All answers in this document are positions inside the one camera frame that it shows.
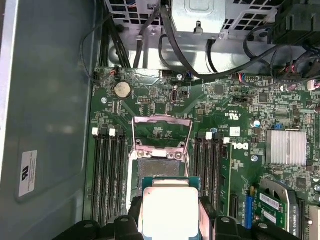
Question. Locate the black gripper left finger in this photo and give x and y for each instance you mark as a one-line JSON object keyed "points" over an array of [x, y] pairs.
{"points": [[122, 230]]}

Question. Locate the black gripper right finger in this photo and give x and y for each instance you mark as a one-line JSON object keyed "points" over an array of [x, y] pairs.
{"points": [[227, 231]]}

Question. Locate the silver CPU chip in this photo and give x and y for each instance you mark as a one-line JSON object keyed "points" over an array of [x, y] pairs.
{"points": [[170, 212]]}

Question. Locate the thin metal locking lever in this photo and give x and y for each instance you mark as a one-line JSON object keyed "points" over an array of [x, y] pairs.
{"points": [[189, 136]]}

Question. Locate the metal socket cover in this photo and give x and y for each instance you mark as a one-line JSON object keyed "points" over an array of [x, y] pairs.
{"points": [[162, 118]]}

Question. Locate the CPU socket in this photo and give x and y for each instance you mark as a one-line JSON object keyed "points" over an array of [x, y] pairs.
{"points": [[157, 167]]}

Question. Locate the black graphics card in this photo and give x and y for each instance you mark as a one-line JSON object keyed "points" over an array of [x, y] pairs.
{"points": [[272, 207]]}

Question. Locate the black RAM slot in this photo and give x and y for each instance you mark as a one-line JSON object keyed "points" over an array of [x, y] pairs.
{"points": [[217, 170], [113, 175], [207, 170], [95, 175], [104, 175], [122, 175], [198, 170]]}

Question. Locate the green RAM stick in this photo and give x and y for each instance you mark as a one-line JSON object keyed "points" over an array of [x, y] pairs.
{"points": [[226, 175]]}

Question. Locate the silver chipset heatsink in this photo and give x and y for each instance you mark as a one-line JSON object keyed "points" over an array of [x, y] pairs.
{"points": [[286, 147]]}

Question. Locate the white case sticker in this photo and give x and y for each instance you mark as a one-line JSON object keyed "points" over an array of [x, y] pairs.
{"points": [[28, 172]]}

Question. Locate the green motherboard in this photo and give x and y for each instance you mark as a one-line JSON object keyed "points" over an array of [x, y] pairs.
{"points": [[225, 105]]}

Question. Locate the round coin battery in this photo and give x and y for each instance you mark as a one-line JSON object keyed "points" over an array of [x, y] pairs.
{"points": [[123, 90]]}

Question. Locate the internal USB port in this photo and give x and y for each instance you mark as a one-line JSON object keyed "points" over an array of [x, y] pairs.
{"points": [[174, 96]]}

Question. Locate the black PC case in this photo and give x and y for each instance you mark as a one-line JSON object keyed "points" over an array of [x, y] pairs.
{"points": [[50, 100]]}

